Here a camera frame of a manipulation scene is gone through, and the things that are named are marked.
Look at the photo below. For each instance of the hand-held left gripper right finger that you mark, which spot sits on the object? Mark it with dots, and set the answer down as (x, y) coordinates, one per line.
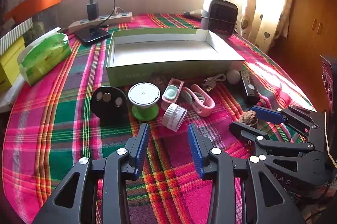
(194, 147)

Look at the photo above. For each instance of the pink lens case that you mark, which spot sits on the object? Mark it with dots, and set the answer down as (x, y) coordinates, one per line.
(171, 92)

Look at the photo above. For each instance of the white power strip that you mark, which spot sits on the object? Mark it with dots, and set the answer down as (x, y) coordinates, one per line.
(115, 17)

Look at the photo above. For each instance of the brown walnut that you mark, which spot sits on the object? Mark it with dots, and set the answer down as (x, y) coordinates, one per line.
(247, 118)
(158, 80)

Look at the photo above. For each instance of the black smartphone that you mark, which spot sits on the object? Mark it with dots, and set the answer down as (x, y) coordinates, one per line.
(92, 35)

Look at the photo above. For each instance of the small white jar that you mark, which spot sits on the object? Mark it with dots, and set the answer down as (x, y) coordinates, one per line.
(173, 116)

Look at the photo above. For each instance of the grey pointed tool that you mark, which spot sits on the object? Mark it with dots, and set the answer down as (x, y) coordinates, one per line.
(193, 13)

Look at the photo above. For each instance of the green cardboard box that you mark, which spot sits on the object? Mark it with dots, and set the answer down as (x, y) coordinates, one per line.
(171, 70)

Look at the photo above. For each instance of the striped white box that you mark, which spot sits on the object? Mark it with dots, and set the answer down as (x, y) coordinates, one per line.
(15, 32)

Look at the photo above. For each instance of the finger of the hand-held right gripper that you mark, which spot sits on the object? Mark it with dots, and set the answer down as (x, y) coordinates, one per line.
(247, 133)
(266, 113)

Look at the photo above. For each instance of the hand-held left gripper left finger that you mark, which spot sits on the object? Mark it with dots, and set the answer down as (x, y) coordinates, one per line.
(142, 146)

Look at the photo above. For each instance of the black charger adapter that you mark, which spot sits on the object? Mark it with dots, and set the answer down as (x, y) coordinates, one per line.
(92, 11)

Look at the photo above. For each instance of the black oval holder metal discs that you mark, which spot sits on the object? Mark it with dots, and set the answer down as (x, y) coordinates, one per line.
(105, 108)

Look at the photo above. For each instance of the orange box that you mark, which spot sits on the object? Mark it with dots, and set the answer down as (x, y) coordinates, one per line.
(36, 1)

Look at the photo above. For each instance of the white paper sheet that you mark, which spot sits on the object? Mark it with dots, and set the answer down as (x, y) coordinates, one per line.
(10, 97)

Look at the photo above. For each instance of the white space heater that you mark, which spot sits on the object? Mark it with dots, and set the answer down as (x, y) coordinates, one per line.
(219, 16)

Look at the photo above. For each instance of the yellow box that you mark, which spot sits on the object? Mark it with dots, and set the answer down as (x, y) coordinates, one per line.
(10, 63)

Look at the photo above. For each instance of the heart print curtain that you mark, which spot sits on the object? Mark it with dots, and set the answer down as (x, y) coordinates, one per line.
(268, 3)

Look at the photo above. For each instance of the green and white spool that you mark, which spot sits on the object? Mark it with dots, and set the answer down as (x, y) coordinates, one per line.
(143, 93)

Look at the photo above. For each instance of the black rectangular device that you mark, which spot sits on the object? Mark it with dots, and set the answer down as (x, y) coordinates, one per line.
(248, 90)

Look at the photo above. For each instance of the dark printed box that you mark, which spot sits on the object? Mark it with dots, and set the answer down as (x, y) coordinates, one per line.
(329, 79)

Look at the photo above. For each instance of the white ball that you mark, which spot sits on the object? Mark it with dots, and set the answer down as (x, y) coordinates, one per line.
(233, 76)

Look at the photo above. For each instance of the wooden cabinet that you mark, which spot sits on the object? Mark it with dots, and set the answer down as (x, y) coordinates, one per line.
(313, 16)

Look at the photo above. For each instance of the green tissue pack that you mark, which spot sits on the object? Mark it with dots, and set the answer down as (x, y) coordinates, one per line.
(44, 55)

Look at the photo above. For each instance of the pink plastic clip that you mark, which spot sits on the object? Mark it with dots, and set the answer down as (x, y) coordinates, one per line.
(204, 105)

